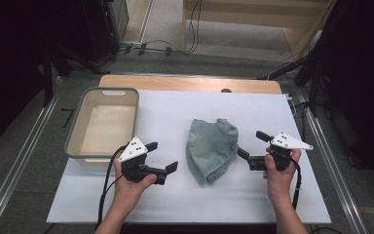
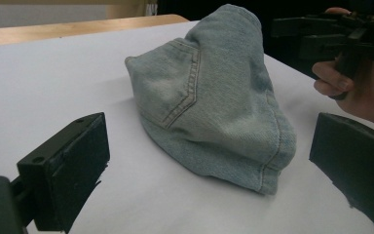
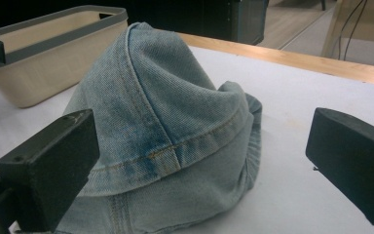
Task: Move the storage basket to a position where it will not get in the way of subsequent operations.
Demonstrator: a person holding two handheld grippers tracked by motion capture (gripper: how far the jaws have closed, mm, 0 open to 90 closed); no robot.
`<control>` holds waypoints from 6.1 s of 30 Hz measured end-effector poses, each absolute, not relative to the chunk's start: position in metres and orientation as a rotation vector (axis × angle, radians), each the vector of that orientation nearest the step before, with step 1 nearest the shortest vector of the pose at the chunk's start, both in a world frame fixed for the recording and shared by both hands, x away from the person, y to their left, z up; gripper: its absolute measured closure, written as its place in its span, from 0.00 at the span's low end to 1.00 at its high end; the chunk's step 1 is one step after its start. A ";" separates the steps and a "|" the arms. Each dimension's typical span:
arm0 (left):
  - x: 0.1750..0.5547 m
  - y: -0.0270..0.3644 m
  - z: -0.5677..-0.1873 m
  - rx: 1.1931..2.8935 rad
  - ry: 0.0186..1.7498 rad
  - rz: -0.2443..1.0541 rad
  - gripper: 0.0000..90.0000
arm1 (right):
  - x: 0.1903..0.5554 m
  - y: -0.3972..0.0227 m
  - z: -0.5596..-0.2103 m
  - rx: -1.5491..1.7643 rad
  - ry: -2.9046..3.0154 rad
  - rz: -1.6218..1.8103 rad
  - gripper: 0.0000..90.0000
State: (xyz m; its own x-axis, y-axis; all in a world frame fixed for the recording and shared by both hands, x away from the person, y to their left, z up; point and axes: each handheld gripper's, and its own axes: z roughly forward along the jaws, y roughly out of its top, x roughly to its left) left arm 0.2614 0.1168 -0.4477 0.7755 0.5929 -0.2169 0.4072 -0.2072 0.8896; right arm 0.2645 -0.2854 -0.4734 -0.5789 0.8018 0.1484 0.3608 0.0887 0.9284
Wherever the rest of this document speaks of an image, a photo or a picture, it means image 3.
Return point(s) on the grey computer tower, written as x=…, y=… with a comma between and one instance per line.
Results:
x=246, y=19

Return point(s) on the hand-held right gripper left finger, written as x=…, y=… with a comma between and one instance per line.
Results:
x=52, y=169

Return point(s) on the beige basket with grey rim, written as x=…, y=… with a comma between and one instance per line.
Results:
x=45, y=68

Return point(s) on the white table sheet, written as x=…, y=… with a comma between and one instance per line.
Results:
x=305, y=94

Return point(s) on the light blue denim skirt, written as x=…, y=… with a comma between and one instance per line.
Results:
x=162, y=130

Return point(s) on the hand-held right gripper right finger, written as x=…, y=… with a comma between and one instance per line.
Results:
x=354, y=159

